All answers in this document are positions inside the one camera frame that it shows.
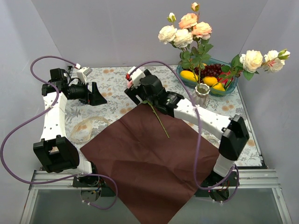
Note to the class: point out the pink rose stem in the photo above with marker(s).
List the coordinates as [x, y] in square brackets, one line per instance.
[158, 119]

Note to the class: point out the teal plastic fruit basket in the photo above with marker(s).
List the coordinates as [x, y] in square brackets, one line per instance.
[213, 92]

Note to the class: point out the white rose stem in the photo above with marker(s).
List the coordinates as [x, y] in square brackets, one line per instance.
[249, 63]

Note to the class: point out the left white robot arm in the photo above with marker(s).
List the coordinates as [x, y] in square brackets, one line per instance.
[55, 152]

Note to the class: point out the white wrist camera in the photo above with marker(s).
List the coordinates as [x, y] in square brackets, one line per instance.
[134, 79]
[83, 73]

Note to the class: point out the rose bud stem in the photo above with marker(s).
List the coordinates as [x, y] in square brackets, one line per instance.
[181, 38]

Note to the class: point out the yellow pear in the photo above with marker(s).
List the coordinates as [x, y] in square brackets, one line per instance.
[218, 86]

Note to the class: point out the yellow mango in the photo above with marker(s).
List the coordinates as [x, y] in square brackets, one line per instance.
[186, 74]

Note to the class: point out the dark red wrapping paper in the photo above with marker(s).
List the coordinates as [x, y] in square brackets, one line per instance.
[155, 176]

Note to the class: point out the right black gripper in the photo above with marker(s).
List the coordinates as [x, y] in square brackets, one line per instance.
[137, 94]

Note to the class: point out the floral table mat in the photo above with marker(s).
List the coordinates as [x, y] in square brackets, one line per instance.
[231, 131]

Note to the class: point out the red dragon fruit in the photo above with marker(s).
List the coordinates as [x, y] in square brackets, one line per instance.
[225, 79]

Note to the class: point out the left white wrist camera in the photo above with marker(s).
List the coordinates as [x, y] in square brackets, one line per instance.
[83, 73]

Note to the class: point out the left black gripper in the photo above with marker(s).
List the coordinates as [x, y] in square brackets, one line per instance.
[90, 94]

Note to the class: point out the white ribbed vase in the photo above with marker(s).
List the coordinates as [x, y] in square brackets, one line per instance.
[201, 95]

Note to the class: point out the purple grape bunch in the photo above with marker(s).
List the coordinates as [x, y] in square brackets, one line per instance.
[212, 70]

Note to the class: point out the cream ribbon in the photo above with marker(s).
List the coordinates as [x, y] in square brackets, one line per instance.
[83, 131]

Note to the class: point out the yellow lemon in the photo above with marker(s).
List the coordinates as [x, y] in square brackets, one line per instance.
[210, 80]

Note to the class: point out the peach rose stem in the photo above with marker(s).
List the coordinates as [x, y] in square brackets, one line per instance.
[197, 35]

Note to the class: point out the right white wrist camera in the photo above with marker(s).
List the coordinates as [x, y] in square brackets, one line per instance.
[134, 79]

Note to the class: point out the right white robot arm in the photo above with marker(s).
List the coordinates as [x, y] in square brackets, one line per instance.
[231, 131]

